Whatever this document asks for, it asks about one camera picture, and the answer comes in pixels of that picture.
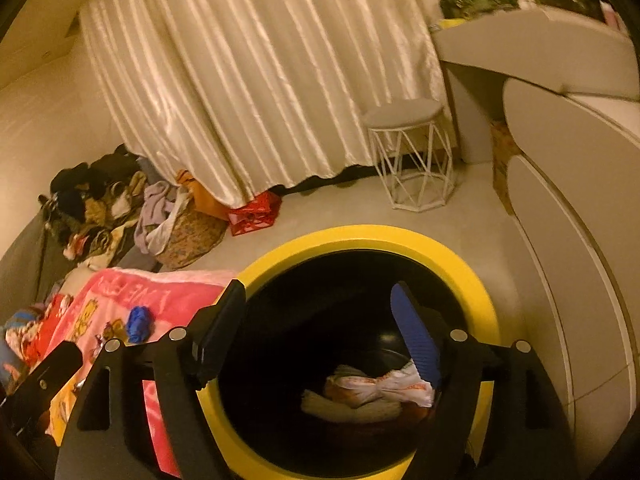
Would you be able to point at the cream satin curtain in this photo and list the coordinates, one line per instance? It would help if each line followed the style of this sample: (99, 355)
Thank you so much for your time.
(249, 94)

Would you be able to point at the white vanity dresser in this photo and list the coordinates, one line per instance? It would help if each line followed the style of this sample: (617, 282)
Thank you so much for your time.
(568, 86)

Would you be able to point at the orange cloth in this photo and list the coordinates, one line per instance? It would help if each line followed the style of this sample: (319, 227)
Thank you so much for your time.
(204, 202)

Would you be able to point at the blue wrapper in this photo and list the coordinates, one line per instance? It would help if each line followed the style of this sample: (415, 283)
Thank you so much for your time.
(139, 325)

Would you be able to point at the lilac garment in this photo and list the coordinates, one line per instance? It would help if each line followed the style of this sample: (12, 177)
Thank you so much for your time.
(162, 205)

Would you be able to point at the yellow rimmed trash bin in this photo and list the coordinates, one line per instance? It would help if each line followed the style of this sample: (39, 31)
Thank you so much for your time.
(313, 304)

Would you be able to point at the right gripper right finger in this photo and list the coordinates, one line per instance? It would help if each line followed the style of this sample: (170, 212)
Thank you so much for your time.
(497, 415)

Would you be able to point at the pink football bear blanket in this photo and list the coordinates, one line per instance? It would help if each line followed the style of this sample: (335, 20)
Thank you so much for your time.
(99, 314)

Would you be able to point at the patterned laundry basket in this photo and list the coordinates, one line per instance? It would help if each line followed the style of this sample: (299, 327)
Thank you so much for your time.
(194, 235)

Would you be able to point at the white wire frame stool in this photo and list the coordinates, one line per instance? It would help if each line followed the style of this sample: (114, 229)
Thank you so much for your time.
(411, 154)

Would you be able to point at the white plastic trash bag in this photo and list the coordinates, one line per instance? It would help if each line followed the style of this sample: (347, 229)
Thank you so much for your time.
(352, 387)

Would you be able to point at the red patterned cloth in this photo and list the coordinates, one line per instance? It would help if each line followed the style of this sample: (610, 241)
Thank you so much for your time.
(26, 335)

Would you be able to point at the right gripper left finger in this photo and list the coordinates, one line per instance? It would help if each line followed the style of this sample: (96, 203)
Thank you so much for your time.
(109, 435)

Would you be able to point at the dark cosmetic bag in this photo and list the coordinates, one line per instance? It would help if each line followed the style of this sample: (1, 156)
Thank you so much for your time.
(468, 9)

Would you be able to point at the red plastic bag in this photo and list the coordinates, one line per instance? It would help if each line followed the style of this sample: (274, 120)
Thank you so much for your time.
(258, 214)

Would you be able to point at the pile of dark clothes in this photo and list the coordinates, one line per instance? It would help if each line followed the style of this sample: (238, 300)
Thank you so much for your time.
(92, 210)

